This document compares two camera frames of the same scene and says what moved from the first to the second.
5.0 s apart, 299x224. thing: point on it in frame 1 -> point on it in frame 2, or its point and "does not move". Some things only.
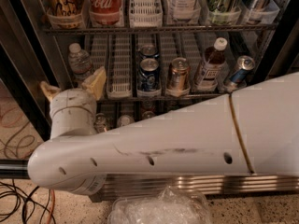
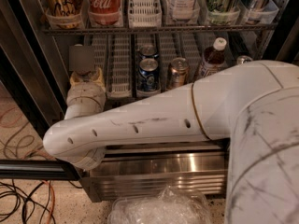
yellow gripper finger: (49, 91) -> (73, 82)
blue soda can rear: (149, 51) does not move
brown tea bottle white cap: (214, 70) does not move
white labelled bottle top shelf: (185, 3) does not move
